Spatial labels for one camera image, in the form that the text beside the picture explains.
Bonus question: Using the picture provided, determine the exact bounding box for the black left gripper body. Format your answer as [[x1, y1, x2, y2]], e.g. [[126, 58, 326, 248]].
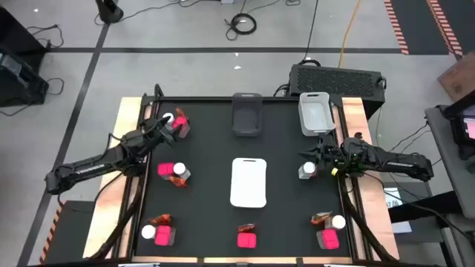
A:
[[129, 119, 168, 149]]

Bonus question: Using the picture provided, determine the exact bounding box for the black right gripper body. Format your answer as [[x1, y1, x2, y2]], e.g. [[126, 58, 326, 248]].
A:
[[318, 135, 352, 170]]

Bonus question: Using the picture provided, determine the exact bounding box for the white cap seasoning jar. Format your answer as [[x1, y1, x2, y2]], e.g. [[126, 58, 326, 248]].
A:
[[172, 162, 192, 182], [324, 214, 347, 231], [162, 112, 177, 133], [140, 224, 157, 240], [298, 161, 318, 180]]

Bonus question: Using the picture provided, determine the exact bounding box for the light grey plastic bin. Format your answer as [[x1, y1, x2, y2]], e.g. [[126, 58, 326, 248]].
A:
[[298, 91, 337, 137]]

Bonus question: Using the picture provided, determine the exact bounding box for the white plastic bin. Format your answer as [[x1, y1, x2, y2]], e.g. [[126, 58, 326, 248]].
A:
[[229, 157, 268, 208]]

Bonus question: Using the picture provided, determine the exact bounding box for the black perforated metal box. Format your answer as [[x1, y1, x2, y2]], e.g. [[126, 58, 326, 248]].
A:
[[288, 63, 387, 120]]

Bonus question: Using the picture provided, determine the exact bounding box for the dark grey plastic bin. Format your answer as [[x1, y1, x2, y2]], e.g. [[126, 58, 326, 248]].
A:
[[232, 91, 263, 137]]

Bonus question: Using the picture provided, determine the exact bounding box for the white paper sheet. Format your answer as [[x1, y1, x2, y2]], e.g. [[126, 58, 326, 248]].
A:
[[384, 187, 413, 234]]

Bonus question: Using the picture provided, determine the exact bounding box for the grey desk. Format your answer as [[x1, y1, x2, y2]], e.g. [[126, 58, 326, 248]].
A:
[[424, 105, 475, 220]]

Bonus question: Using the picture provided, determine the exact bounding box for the black orange striped floor mat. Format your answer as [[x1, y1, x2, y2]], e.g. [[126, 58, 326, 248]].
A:
[[384, 0, 475, 56], [39, 200, 96, 265]]

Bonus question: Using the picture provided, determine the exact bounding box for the black stand base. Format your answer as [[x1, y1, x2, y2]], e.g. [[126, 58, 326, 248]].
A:
[[94, 0, 125, 25]]

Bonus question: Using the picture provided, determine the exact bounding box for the monitor with pink screen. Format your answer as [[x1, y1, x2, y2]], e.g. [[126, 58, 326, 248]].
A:
[[443, 90, 475, 160]]

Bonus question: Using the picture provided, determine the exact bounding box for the black equipment case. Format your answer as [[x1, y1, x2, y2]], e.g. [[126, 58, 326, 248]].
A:
[[0, 44, 50, 108]]

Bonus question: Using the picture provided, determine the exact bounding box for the brown cardboard box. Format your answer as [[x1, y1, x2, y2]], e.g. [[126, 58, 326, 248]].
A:
[[436, 50, 475, 103]]

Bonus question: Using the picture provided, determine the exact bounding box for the black cabinet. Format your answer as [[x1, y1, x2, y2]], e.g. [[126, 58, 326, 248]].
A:
[[0, 5, 49, 56]]

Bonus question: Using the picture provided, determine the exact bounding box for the thin black floor cable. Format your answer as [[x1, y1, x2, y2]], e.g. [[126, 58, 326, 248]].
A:
[[0, 76, 66, 116], [25, 24, 65, 49]]

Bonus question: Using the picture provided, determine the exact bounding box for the yellow floor cable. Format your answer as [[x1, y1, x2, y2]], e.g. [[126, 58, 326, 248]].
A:
[[337, 0, 363, 70]]

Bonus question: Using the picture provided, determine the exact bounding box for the black power cable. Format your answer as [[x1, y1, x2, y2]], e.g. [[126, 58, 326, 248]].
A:
[[298, 0, 323, 67]]

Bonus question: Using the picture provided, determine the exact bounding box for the coiled black cable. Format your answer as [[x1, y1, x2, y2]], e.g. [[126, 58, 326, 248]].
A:
[[223, 13, 258, 41]]

